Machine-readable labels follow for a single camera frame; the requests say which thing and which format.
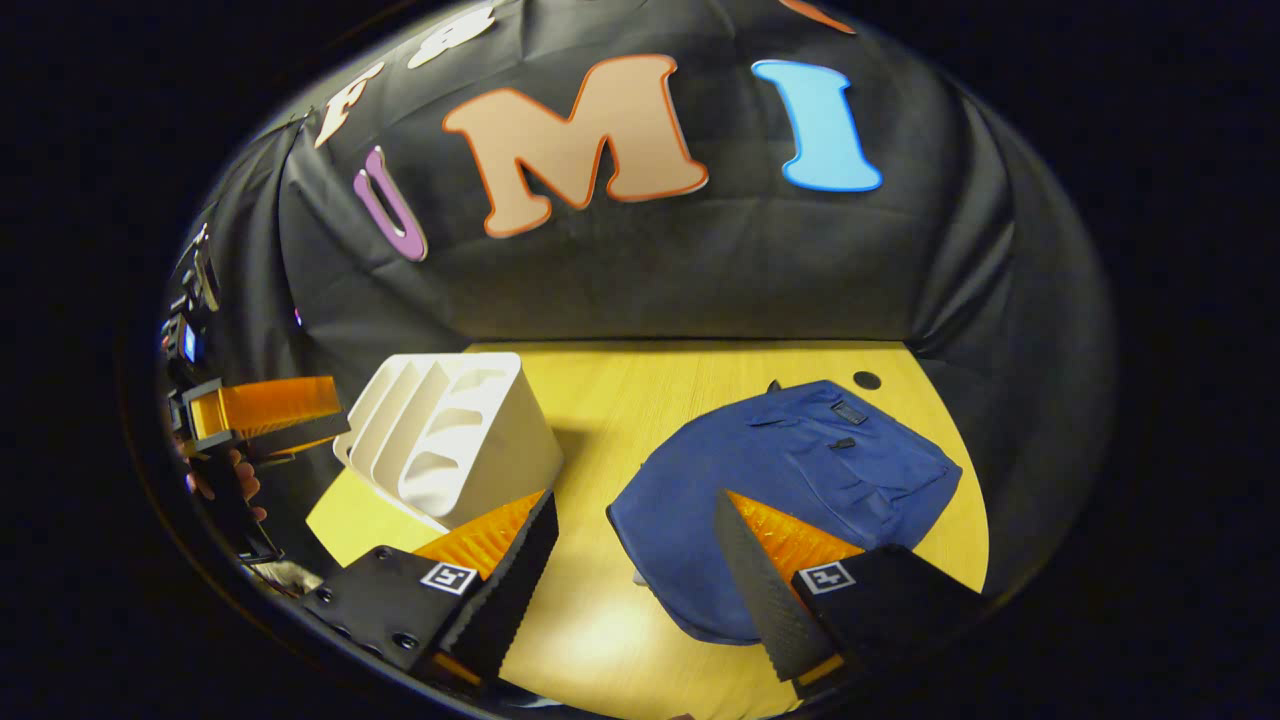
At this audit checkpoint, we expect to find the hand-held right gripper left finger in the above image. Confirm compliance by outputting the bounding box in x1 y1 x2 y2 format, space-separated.
300 490 559 691

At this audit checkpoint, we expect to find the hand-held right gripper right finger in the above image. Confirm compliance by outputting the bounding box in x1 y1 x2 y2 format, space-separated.
713 490 986 701

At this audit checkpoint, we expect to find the white plastic bookshelf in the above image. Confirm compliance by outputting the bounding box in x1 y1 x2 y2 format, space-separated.
333 352 564 531

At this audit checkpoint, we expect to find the black backdrop cloth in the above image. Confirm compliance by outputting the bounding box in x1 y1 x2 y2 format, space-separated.
165 0 1116 601

